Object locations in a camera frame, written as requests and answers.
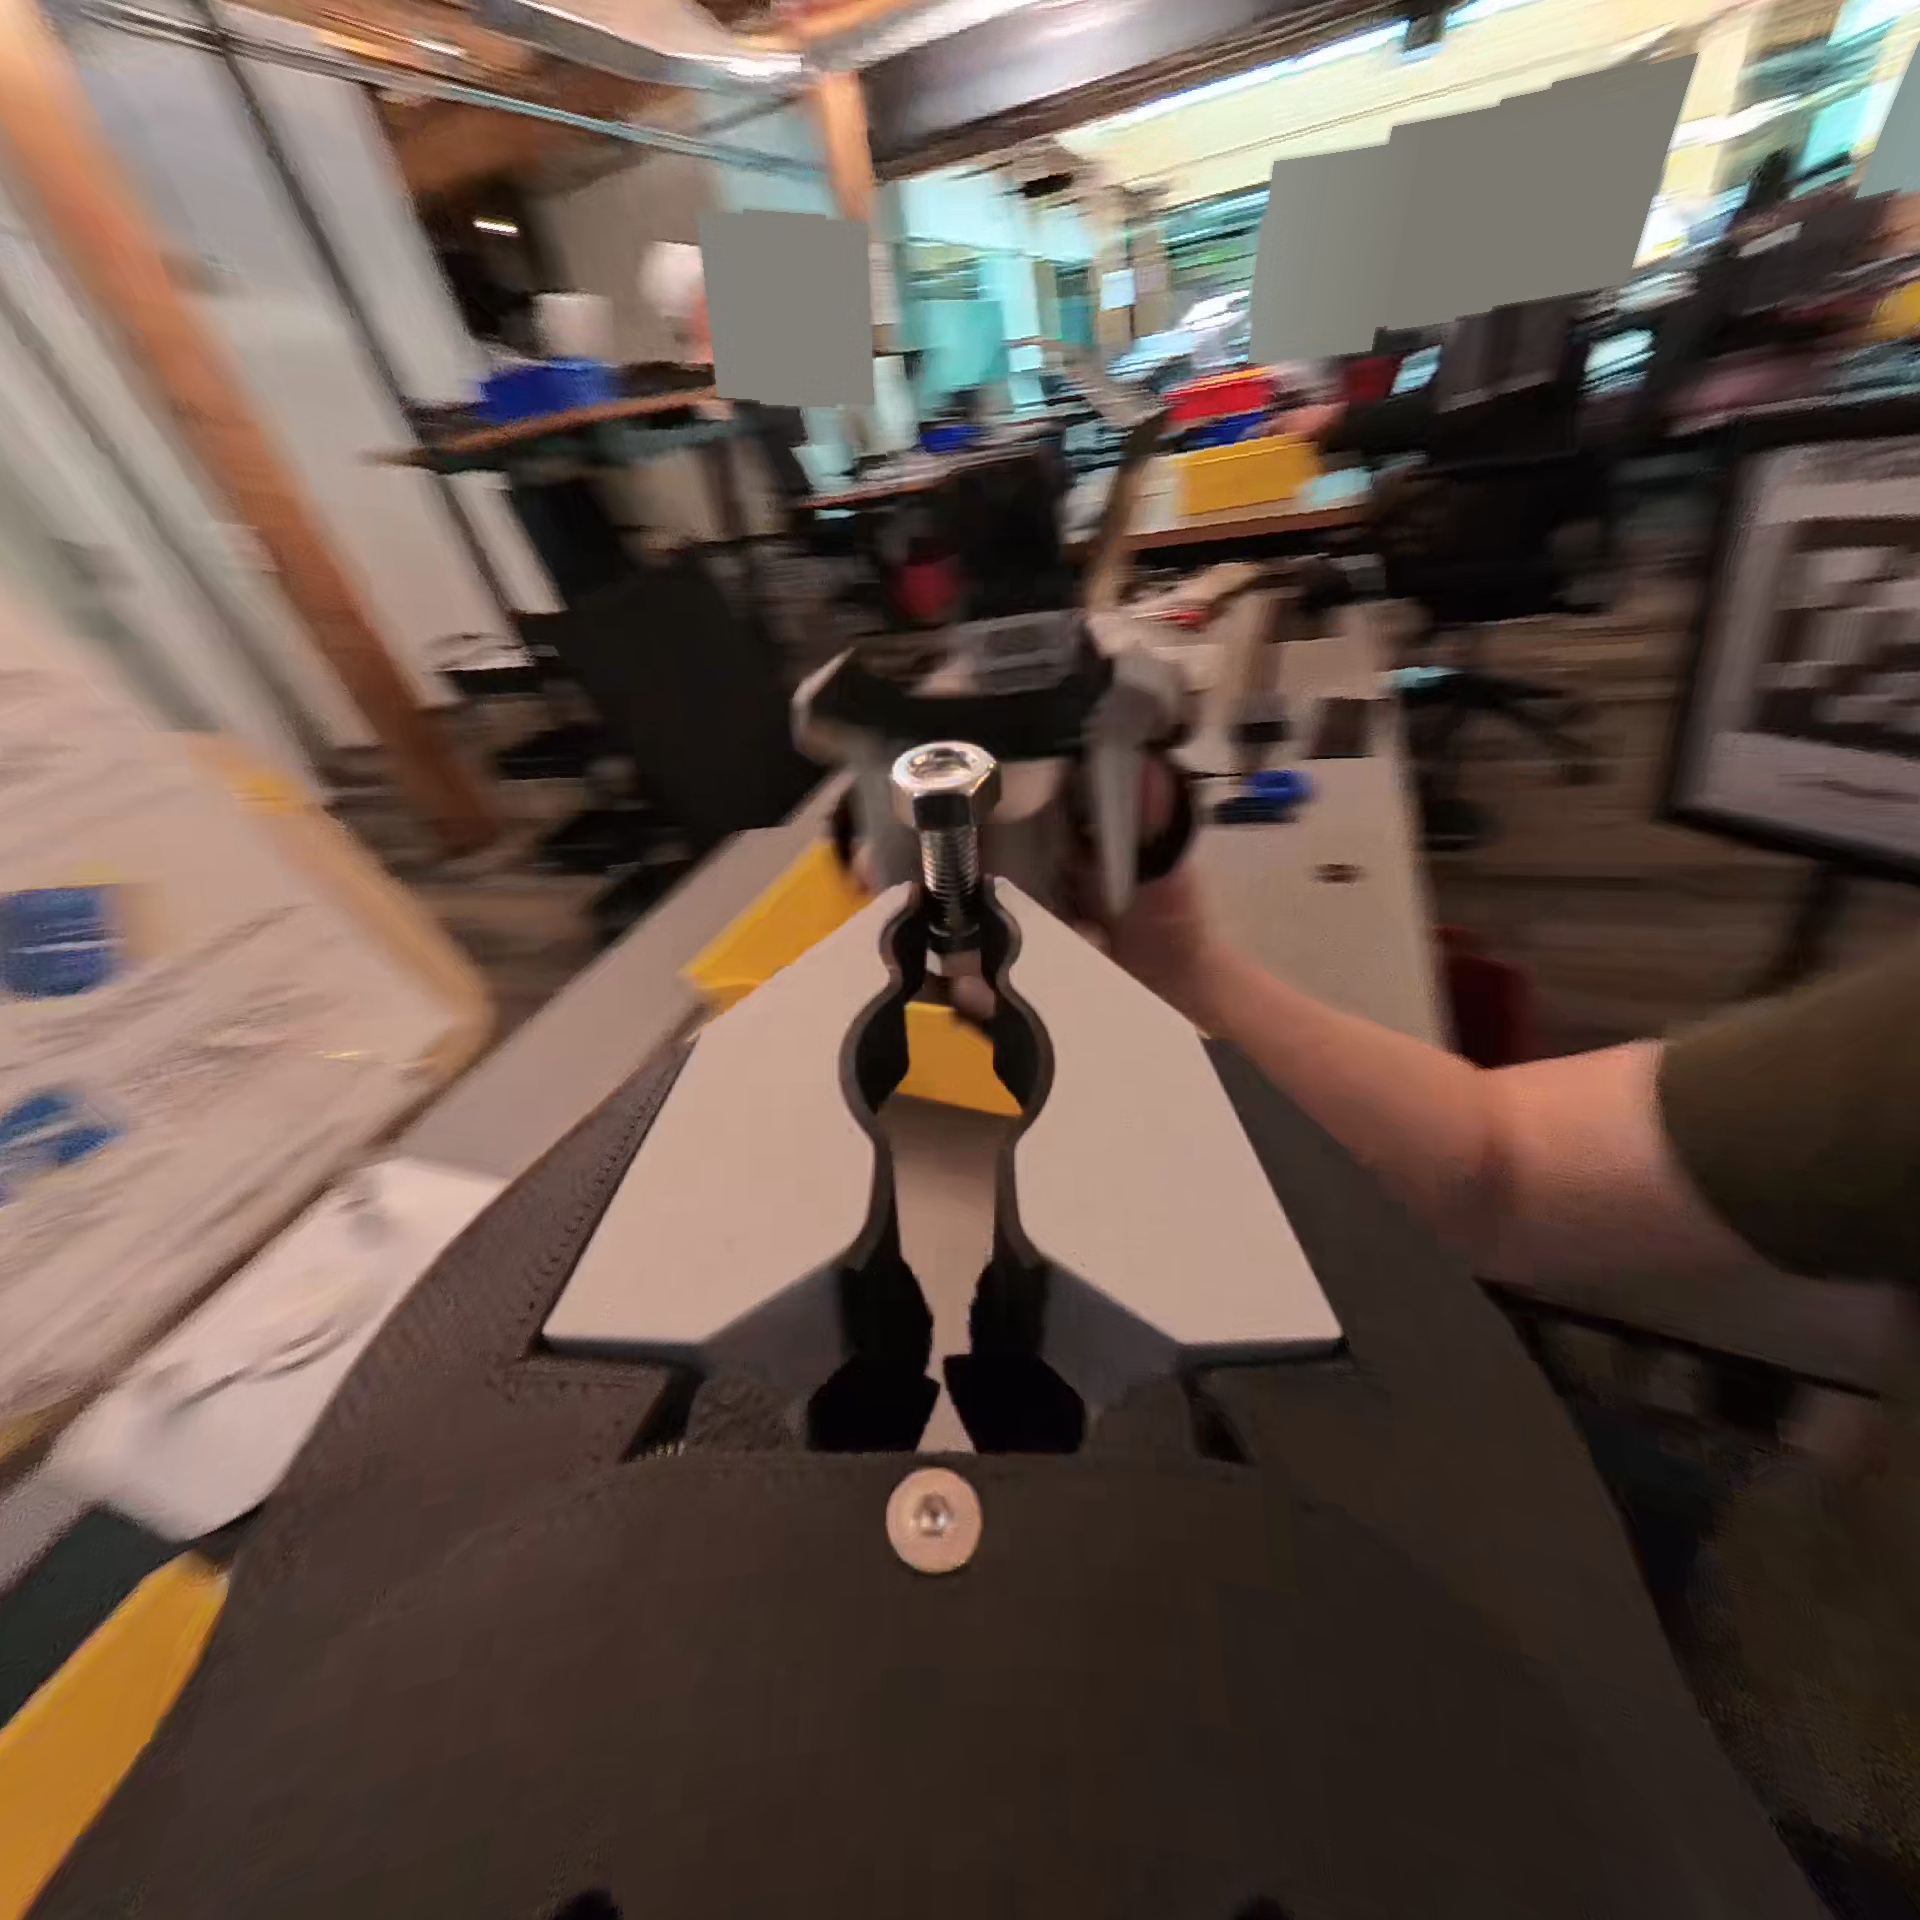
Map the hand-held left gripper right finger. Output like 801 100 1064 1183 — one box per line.
944 879 1342 1448

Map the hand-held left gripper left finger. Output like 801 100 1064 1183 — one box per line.
545 882 944 1448

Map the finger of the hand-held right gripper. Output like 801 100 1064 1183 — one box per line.
791 655 1120 769
1088 637 1206 752

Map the steel hex nut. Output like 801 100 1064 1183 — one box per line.
890 742 1004 836

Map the steel hex bolt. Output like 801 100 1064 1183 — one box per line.
914 825 994 980

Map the yellow plastic bin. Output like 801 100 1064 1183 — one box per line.
679 836 1038 1124
0 1550 238 1920

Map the person's right forearm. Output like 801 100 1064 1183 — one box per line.
1184 901 1920 1320

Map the person's right hand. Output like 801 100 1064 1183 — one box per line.
943 750 1226 1037

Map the wooden top office desk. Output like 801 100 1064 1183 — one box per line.
1118 496 1374 560

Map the small yellow storage bin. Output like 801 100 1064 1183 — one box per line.
1171 434 1327 521

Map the black high-back chair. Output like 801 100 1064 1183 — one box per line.
555 556 842 840

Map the red plastic crate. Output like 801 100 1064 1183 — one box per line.
1438 927 1545 1069

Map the black office chair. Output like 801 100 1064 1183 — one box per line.
1351 298 1682 782

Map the white board stand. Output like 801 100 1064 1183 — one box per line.
59 1158 520 1544

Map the wooden top standing desk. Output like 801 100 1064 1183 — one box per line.
375 382 812 632

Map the blue storage bin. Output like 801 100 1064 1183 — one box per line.
478 357 628 425

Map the instruction sheet board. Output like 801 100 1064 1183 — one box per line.
0 644 500 1420

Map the framed marker sign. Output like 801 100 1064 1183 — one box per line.
1663 432 1920 884

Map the wooden post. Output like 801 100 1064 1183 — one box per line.
0 30 500 856

